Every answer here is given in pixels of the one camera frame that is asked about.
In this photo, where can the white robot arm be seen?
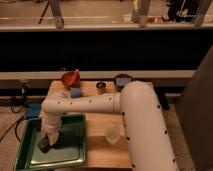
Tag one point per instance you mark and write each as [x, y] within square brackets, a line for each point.
[146, 133]

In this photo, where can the orange plastic funnel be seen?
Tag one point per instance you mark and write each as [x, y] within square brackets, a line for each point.
[71, 78]

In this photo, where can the dark bowl with blue cloth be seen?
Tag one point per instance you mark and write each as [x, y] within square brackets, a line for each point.
[121, 80]

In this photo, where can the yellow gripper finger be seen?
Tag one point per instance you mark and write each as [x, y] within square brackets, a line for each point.
[53, 138]

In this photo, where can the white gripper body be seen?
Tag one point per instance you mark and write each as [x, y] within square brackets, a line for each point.
[51, 123]

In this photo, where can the dark eraser block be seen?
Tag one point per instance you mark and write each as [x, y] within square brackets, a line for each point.
[44, 145]

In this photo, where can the green plastic tray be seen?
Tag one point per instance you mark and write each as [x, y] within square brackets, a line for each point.
[69, 151]

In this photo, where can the blue box on floor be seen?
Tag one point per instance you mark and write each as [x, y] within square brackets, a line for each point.
[33, 110]

